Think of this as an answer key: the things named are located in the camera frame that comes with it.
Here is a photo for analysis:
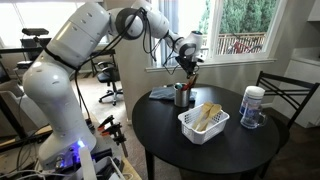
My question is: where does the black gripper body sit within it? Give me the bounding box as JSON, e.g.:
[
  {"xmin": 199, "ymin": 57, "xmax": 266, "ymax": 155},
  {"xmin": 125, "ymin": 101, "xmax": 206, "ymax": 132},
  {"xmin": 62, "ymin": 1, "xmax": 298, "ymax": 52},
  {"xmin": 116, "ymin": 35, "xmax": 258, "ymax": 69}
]
[{"xmin": 174, "ymin": 54, "xmax": 202, "ymax": 78}]

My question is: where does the red spatula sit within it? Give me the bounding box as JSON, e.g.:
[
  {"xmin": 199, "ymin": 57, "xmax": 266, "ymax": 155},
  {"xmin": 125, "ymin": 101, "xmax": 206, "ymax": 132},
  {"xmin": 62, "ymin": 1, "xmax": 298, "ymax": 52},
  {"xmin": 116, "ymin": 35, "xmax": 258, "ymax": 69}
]
[{"xmin": 181, "ymin": 75, "xmax": 198, "ymax": 92}]

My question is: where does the slotted wooden spatula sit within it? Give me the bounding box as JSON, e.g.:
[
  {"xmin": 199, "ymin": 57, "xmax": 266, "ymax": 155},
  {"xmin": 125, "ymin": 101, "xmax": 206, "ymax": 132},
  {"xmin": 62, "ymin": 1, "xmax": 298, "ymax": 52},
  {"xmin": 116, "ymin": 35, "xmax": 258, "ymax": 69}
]
[{"xmin": 196, "ymin": 103, "xmax": 223, "ymax": 133}]

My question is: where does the white plastic basket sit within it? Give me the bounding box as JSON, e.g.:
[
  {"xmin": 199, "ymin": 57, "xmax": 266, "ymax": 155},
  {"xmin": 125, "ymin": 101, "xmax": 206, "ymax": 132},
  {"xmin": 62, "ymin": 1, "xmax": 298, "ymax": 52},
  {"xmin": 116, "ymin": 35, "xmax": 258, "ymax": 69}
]
[{"xmin": 177, "ymin": 103, "xmax": 231, "ymax": 146}]

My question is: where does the steel utensil cup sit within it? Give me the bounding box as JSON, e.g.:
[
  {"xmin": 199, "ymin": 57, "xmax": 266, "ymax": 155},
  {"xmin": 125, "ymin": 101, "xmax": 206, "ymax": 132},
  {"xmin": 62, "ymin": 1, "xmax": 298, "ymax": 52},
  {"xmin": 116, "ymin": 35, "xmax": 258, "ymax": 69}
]
[{"xmin": 173, "ymin": 82, "xmax": 192, "ymax": 108}]

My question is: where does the blue cloth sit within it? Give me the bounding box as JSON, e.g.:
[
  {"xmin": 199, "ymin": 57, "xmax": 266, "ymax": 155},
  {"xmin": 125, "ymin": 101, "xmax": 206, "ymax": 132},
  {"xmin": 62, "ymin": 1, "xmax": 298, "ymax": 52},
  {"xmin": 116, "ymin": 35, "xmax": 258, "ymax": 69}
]
[{"xmin": 148, "ymin": 86, "xmax": 198, "ymax": 102}]

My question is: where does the wooden spoon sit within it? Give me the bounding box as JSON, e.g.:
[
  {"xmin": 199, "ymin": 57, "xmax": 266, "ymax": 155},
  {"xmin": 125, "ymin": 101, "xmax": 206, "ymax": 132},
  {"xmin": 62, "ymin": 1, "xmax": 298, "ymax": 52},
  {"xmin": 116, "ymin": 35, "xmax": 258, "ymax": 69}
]
[{"xmin": 191, "ymin": 101, "xmax": 214, "ymax": 131}]

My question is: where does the white framed window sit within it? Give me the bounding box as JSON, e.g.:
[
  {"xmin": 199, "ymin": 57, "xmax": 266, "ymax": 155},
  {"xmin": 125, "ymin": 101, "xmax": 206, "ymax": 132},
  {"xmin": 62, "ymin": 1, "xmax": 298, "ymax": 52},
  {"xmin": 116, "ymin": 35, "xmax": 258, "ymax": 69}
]
[{"xmin": 145, "ymin": 0, "xmax": 288, "ymax": 73}]

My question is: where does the wooden balcony railing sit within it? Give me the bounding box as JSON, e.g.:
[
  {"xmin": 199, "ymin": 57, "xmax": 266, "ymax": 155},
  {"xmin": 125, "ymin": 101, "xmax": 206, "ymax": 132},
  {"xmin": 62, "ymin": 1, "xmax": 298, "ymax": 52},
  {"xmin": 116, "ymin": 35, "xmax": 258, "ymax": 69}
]
[{"xmin": 203, "ymin": 32, "xmax": 268, "ymax": 56}]

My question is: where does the grey curtain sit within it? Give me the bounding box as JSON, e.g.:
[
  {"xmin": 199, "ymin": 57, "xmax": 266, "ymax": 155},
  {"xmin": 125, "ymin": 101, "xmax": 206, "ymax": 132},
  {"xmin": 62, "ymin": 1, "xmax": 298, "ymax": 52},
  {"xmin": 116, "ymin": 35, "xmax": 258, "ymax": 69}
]
[{"xmin": 158, "ymin": 0, "xmax": 179, "ymax": 68}]

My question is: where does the red bicycle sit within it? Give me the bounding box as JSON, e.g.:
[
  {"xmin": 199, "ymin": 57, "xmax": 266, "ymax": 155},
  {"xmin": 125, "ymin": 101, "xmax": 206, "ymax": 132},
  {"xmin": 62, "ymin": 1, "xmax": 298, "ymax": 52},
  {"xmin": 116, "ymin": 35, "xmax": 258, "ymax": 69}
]
[{"xmin": 228, "ymin": 39, "xmax": 264, "ymax": 55}]

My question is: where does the white wipes canister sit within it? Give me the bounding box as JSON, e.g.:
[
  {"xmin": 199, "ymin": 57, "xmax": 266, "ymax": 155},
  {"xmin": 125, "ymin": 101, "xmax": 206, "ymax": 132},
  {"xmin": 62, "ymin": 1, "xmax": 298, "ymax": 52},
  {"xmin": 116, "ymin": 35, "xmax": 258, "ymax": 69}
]
[{"xmin": 238, "ymin": 85, "xmax": 266, "ymax": 117}]

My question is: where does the clear glass mug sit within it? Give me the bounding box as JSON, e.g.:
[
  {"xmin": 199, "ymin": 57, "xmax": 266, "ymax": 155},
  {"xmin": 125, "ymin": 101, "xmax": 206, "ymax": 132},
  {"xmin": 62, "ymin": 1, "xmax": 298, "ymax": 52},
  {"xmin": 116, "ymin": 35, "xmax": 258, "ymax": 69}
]
[{"xmin": 239, "ymin": 105, "xmax": 268, "ymax": 130}]

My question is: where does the round black table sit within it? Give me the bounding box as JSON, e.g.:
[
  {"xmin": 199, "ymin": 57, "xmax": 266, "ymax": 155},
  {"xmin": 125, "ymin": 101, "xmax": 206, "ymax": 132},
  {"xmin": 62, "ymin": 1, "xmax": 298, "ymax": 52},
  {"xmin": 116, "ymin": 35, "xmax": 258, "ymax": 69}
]
[{"xmin": 131, "ymin": 83, "xmax": 281, "ymax": 180}]

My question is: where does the black office chair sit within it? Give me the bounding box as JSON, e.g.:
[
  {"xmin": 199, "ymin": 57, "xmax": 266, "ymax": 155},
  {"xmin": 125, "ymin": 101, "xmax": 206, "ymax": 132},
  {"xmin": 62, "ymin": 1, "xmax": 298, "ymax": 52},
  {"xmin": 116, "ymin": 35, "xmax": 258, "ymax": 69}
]
[{"xmin": 96, "ymin": 60, "xmax": 124, "ymax": 107}]

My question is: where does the black dining chair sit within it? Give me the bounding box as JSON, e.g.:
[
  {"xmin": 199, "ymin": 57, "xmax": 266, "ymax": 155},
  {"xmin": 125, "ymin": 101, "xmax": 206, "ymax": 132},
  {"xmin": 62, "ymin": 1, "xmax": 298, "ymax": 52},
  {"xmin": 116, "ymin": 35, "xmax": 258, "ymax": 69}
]
[{"xmin": 255, "ymin": 70, "xmax": 320, "ymax": 179}]

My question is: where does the black orange bar clamp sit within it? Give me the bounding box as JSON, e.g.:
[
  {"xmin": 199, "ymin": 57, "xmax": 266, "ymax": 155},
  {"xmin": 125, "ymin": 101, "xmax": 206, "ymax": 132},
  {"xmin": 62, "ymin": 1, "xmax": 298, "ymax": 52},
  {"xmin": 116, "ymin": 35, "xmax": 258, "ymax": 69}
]
[
  {"xmin": 100, "ymin": 122, "xmax": 129, "ymax": 158},
  {"xmin": 97, "ymin": 114, "xmax": 115, "ymax": 132}
]

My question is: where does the black stereo camera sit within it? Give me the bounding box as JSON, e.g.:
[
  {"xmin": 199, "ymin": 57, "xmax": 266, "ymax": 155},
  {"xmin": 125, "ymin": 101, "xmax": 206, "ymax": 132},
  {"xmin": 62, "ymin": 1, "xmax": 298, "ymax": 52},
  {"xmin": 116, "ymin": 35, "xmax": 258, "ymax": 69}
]
[{"xmin": 21, "ymin": 27, "xmax": 50, "ymax": 37}]

